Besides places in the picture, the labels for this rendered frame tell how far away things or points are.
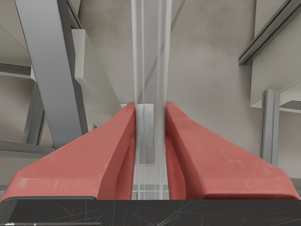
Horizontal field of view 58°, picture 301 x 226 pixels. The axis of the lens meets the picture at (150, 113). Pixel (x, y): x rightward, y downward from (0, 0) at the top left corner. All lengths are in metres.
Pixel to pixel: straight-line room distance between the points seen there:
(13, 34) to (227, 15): 0.91
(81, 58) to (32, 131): 0.58
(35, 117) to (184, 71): 0.64
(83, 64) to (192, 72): 0.92
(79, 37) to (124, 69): 0.87
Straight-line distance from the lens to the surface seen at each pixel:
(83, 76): 0.32
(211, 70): 1.22
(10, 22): 0.78
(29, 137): 0.89
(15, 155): 0.78
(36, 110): 0.88
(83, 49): 0.33
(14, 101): 1.28
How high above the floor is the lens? 1.12
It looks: 79 degrees down
